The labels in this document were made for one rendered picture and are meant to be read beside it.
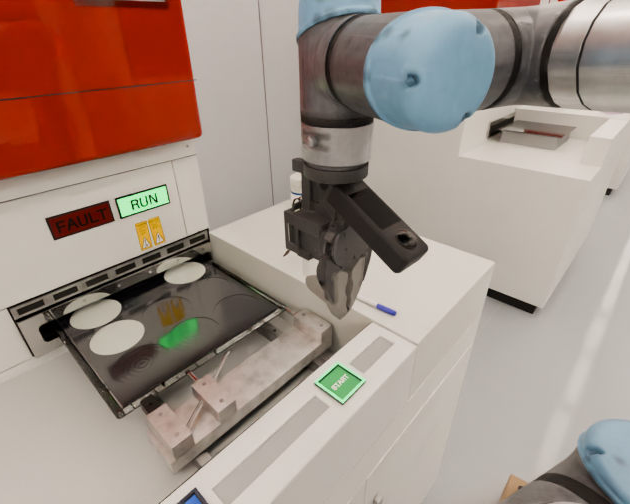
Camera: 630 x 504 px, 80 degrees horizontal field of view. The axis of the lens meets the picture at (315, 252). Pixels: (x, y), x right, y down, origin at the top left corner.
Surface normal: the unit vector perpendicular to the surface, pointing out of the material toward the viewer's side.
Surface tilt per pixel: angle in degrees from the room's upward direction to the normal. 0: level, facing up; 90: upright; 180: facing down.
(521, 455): 0
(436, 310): 0
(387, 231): 28
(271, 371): 0
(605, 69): 112
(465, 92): 90
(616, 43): 87
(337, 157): 90
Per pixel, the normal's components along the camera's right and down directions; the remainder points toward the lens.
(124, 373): -0.01, -0.86
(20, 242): 0.73, 0.33
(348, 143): 0.28, 0.49
